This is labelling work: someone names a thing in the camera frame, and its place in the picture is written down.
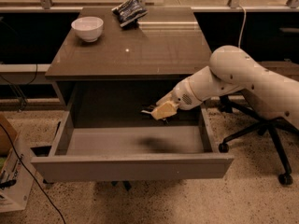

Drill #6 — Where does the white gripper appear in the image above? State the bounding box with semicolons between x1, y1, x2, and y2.
150;78;202;120

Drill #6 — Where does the black rxbar chocolate bar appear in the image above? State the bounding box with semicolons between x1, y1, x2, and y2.
141;105;168;124

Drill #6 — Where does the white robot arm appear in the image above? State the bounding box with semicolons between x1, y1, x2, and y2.
145;46;299;128

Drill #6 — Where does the open grey top drawer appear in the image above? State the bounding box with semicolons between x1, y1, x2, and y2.
30;83;235;183

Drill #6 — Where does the grey office chair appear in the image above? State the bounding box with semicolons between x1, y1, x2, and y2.
218;95;299;186

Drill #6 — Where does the dark blue chip bag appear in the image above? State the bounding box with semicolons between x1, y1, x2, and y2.
111;0;148;28

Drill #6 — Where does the white ceramic bowl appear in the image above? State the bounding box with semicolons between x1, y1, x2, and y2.
71;17;104;42

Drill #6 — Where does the brown cardboard box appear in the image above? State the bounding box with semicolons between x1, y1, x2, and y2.
0;115;18;156

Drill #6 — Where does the white cardboard box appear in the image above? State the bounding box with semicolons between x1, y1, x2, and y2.
0;137;36;213

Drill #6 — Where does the white cable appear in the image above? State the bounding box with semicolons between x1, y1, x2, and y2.
236;4;248;49

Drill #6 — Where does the black floor cable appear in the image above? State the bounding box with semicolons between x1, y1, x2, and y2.
0;121;67;224

